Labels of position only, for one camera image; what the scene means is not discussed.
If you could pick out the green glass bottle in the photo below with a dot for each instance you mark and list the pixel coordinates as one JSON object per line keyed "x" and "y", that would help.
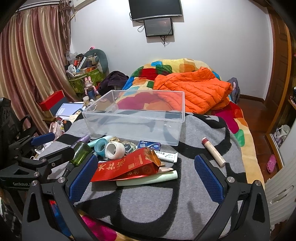
{"x": 81, "y": 153}

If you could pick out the light green tube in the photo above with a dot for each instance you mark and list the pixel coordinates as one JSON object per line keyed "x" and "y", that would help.
{"x": 148, "y": 179}

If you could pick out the white ointment tube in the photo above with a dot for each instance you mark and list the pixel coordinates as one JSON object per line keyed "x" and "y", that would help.
{"x": 166, "y": 156}

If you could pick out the pink pouch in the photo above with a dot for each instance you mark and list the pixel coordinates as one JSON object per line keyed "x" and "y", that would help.
{"x": 55, "y": 129}

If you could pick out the red box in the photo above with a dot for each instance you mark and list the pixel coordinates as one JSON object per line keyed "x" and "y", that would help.
{"x": 52, "y": 99}

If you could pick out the green gift box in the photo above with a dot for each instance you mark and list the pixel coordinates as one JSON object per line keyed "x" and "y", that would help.
{"x": 91, "y": 77}

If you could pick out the navy blue box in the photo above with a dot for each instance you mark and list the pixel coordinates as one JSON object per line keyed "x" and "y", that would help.
{"x": 57, "y": 107}

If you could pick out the orange down jacket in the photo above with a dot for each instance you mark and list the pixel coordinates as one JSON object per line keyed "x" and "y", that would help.
{"x": 196, "y": 90}

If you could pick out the white paper sheets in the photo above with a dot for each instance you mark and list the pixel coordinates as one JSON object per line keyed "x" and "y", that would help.
{"x": 69, "y": 109}

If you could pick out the teal tape roll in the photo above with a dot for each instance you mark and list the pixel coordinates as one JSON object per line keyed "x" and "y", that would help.
{"x": 100, "y": 147}

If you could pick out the beige tube with pink cap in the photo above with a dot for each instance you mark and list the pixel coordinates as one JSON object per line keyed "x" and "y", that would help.
{"x": 214, "y": 151}

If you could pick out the white shoe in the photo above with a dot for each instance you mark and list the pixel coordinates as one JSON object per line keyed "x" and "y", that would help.
{"x": 282, "y": 134}

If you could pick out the colourful patchwork blanket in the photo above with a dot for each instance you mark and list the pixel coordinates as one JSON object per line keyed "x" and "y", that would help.
{"x": 233, "y": 120}

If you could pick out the grey-green neck pillow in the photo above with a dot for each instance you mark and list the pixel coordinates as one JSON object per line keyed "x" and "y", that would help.
{"x": 101, "y": 58}

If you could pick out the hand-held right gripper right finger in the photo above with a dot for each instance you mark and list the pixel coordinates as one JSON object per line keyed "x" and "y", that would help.
{"x": 208, "y": 180}

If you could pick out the red paper packet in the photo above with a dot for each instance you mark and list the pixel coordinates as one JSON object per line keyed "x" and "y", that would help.
{"x": 124, "y": 168}

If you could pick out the pink bunny toy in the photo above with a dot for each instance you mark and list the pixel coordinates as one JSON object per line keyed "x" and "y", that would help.
{"x": 89, "y": 85}

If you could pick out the black wall television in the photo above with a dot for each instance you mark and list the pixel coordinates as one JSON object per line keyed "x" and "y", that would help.
{"x": 155, "y": 8}

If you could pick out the striped brown curtain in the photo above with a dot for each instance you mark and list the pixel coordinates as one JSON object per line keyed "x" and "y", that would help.
{"x": 27, "y": 58}

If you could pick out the small blue box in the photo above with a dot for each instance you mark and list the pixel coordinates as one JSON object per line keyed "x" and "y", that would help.
{"x": 149, "y": 145}

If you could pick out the dark purple cloth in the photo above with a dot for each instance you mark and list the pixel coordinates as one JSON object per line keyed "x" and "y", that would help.
{"x": 113, "y": 80}

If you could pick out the grey backpack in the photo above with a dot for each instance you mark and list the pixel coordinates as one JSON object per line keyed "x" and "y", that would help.
{"x": 234, "y": 89}

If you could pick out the wooden wardrobe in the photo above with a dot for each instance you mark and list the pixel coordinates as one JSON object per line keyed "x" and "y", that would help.
{"x": 279, "y": 69}

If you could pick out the beige paper wrapper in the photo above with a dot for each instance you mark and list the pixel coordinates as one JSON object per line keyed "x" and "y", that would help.
{"x": 166, "y": 170}

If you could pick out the clear plastic storage box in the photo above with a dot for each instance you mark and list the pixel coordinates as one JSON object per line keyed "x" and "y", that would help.
{"x": 138, "y": 126}

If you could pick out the purple bottle with dark cap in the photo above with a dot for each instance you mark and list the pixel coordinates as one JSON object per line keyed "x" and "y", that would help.
{"x": 83, "y": 139}

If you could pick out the pink slipper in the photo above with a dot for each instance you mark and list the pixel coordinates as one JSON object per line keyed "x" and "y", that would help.
{"x": 271, "y": 164}

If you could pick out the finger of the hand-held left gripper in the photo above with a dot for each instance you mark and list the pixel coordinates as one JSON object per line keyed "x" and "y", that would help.
{"x": 60, "y": 154}
{"x": 42, "y": 139}

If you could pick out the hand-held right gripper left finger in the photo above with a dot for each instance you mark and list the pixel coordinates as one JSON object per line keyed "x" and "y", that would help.
{"x": 83, "y": 178}

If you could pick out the white bandage roll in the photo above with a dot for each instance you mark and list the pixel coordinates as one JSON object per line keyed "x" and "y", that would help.
{"x": 115, "y": 150}

